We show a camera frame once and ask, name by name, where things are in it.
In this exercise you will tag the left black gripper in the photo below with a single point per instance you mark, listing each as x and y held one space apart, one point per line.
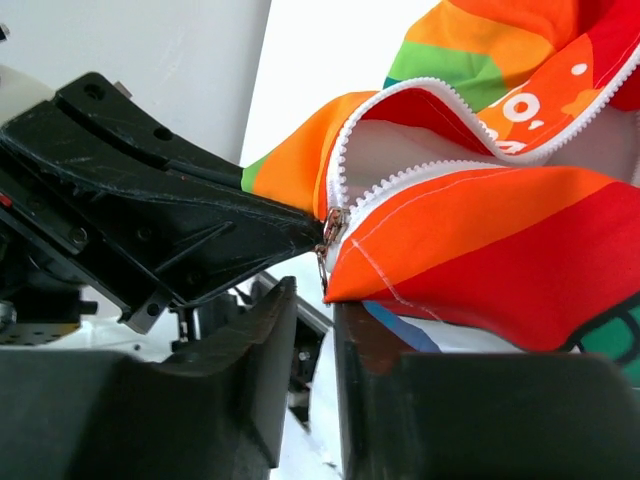
95 192

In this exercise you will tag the rainbow white red kids jacket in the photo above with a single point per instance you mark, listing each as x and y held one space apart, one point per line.
486 198

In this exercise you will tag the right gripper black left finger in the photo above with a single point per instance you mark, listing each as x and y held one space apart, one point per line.
263 337

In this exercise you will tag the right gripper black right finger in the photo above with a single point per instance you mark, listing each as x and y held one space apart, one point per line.
376 346

